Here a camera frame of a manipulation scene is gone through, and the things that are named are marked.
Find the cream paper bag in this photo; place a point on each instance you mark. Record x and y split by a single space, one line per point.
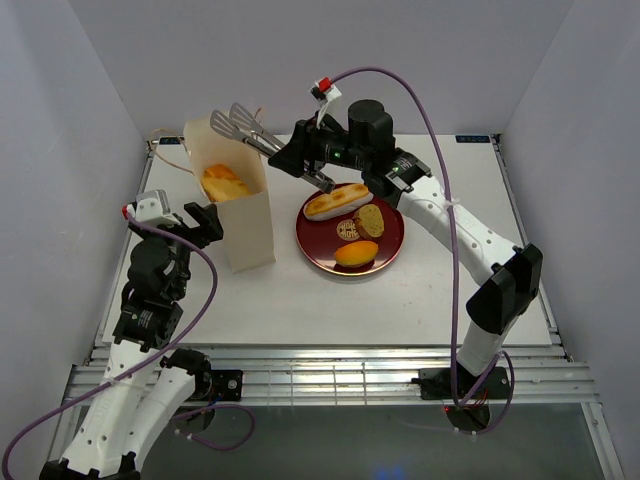
247 224

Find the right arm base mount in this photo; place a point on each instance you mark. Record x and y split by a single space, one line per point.
435 384

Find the small orange sugared bun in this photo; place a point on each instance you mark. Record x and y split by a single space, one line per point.
356 254

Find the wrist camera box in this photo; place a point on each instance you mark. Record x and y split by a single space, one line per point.
152 208
326 94

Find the croissant bread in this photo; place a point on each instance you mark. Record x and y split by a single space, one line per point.
221 184

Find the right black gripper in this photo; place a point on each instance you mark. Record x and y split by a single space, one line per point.
302 146

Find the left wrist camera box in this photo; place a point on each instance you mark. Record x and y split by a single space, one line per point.
152 208

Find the long white iced bread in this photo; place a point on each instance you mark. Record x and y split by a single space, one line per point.
340 201

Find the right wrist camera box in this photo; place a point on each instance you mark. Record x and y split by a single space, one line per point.
326 94

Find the dark red round plate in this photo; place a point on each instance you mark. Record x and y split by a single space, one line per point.
318 240

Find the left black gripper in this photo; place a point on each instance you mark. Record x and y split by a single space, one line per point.
210 228

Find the aluminium frame rail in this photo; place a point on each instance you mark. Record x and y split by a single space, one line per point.
283 377

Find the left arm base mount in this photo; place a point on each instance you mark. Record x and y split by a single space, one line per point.
220 385

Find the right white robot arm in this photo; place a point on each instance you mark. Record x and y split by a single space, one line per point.
507 275

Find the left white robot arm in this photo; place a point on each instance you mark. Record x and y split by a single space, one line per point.
148 375

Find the herb speckled bread slice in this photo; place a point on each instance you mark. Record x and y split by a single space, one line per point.
370 220

